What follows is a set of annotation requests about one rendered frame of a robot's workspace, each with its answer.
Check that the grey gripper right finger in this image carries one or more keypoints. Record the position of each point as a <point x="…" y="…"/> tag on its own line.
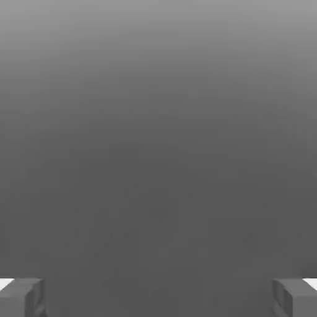
<point x="297" y="301"/>

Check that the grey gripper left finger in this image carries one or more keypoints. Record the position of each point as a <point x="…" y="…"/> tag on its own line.
<point x="19" y="299"/>

